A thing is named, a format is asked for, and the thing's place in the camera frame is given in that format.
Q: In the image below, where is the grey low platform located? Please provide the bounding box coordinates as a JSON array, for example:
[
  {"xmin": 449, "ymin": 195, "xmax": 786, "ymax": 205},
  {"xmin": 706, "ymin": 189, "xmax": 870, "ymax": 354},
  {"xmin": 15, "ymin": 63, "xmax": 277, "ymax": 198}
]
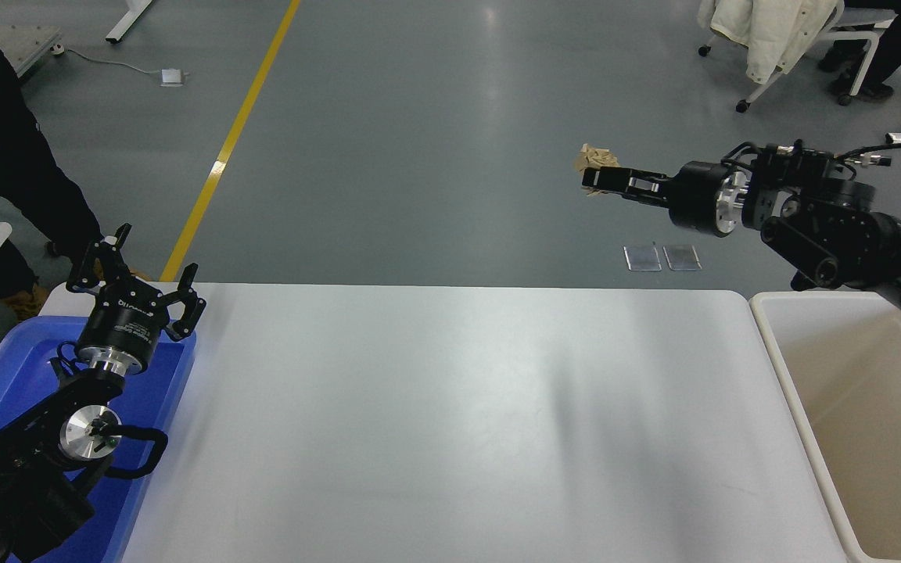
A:
[{"xmin": 0, "ymin": 23, "xmax": 64, "ymax": 81}]

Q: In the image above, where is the tan paper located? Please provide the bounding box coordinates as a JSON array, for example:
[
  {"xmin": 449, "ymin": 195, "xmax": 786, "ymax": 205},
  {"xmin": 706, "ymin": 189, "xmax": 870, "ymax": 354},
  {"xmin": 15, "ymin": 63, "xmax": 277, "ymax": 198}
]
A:
[{"xmin": 573, "ymin": 144, "xmax": 622, "ymax": 197}]

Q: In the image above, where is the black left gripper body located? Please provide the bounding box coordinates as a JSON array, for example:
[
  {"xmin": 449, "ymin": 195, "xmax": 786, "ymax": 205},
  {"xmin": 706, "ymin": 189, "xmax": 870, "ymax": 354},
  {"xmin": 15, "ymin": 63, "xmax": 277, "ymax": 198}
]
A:
[{"xmin": 74, "ymin": 281, "xmax": 171, "ymax": 366}]

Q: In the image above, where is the grey floor cable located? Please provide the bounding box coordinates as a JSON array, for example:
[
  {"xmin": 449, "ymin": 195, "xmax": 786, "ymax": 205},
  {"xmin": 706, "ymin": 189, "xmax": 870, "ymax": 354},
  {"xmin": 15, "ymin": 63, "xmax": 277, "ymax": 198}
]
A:
[{"xmin": 53, "ymin": 45, "xmax": 163, "ymax": 79}]

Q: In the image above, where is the large pale plastic bin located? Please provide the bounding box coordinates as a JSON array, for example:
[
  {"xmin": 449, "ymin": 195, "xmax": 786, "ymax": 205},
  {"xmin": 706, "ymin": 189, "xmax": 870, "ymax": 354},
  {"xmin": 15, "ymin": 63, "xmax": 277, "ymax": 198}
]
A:
[{"xmin": 749, "ymin": 291, "xmax": 901, "ymax": 563}]

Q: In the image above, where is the white table leg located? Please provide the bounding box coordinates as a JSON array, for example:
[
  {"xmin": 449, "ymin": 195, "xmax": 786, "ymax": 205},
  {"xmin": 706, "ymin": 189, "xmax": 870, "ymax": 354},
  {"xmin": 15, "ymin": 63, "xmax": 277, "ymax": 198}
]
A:
[{"xmin": 105, "ymin": 0, "xmax": 155, "ymax": 44}]

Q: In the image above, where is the cream coat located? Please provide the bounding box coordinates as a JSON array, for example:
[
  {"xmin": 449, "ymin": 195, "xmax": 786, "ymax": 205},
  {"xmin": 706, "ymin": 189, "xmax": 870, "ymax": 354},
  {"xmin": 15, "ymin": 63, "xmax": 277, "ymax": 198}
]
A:
[{"xmin": 696, "ymin": 0, "xmax": 845, "ymax": 85}]

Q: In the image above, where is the white wheeled chair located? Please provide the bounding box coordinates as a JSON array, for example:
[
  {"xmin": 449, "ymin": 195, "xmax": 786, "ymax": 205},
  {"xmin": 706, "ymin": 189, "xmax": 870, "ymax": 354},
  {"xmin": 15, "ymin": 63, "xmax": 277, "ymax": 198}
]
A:
[{"xmin": 698, "ymin": 0, "xmax": 896, "ymax": 113}]

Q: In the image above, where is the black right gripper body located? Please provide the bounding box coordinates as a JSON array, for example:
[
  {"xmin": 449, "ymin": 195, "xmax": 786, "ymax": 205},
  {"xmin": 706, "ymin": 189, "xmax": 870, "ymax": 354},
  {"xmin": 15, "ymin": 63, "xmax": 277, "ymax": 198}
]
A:
[{"xmin": 667, "ymin": 161, "xmax": 727, "ymax": 235}]

